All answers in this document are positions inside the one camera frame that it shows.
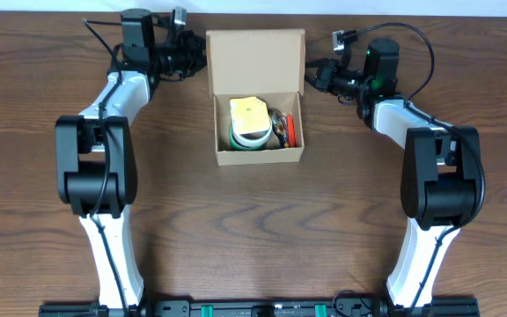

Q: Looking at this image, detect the right black cable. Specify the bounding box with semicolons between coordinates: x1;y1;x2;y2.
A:
332;21;487;316

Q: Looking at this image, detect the red stapler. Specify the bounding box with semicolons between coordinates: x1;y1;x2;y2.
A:
286;114;297;148

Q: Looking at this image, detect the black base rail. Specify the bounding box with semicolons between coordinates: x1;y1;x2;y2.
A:
38;296;481;317

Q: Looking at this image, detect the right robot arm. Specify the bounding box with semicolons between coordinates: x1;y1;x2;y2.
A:
305;31;486;316

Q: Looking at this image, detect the white tape roll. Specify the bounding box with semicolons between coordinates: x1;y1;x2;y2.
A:
230;122;273;148

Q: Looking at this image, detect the correction tape dispenser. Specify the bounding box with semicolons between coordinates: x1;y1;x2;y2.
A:
268;107;289;148

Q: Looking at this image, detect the green tape roll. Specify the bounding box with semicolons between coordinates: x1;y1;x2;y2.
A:
229;126;266;151

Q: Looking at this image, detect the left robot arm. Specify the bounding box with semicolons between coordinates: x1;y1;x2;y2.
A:
39;7;207;316

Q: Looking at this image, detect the black cable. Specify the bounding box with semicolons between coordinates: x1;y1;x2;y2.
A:
81;17;131;316
332;21;487;316

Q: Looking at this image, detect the brown cardboard box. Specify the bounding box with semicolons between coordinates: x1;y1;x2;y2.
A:
207;29;305;166

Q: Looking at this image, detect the left black cable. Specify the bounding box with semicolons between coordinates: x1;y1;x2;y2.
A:
81;17;131;316

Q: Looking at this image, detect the yellow sticky note pad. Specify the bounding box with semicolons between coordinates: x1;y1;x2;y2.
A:
230;96;271;135

